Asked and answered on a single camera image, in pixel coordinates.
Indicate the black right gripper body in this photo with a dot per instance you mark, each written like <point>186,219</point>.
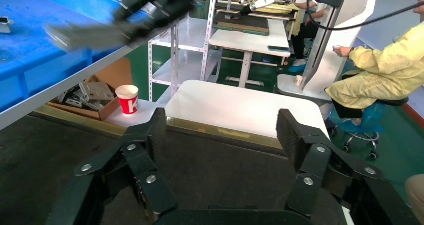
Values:
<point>172,1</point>

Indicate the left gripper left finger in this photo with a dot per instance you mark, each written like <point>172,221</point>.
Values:
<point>142,170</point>

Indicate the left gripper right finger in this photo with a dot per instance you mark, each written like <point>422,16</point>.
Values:
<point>311,164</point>

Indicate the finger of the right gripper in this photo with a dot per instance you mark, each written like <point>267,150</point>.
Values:
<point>145,28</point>
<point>132,0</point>

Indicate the silver metal channel part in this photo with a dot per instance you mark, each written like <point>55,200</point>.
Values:
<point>82,36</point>
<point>6,24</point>

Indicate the white metal shelf rack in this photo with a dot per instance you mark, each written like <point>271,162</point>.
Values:
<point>188,31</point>

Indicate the brown cardboard box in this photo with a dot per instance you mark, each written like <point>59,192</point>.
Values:
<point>114,72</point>

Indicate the red and white paper cup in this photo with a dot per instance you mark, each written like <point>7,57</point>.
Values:
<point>127,106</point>

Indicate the black mat on work table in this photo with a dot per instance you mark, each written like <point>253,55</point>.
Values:
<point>242,23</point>

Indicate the grey metal brackets pile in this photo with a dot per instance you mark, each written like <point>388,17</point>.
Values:
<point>96,91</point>

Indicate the small white paper cup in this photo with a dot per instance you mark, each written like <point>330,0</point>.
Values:
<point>299,80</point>

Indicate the white work table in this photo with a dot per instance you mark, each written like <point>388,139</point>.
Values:
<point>251,41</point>

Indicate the white metal shelf board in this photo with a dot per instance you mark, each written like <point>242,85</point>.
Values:
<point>66,87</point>

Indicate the black swivel stool chrome base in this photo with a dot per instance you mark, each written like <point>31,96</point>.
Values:
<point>394,101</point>

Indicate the black mat with brass rim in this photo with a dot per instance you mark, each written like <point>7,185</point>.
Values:
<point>39,150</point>

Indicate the yellow cloth on work table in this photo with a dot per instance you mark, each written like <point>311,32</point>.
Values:
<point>281,8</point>

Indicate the person in beige trousers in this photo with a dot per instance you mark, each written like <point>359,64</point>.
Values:
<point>415,200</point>

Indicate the blue plastic tray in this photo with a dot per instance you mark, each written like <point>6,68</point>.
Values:
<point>33,51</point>

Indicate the person in yellow coat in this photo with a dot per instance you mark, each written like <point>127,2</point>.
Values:
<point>391,68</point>

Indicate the person in white shirt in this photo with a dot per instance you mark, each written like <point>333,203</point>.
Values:
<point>303,38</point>

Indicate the white slotted shelf post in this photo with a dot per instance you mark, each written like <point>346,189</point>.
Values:
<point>174,58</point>
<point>208,34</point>

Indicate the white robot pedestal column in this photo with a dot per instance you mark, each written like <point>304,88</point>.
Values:
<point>331,51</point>

